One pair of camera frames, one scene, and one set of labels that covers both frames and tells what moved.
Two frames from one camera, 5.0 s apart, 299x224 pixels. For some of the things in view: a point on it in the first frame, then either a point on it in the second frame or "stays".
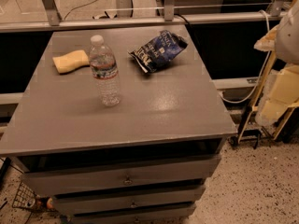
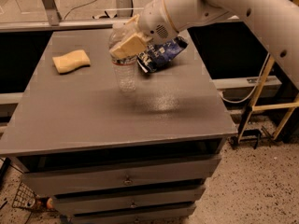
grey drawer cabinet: (147, 160) stays
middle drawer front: (89, 204) stays
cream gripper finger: (267, 43) to (134, 20)
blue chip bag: (159, 52) stays
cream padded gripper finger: (280, 91) to (134, 45)
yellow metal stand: (291, 107) stays
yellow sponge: (71, 62) stays
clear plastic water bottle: (104, 68) to (124, 70)
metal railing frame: (123, 11) stays
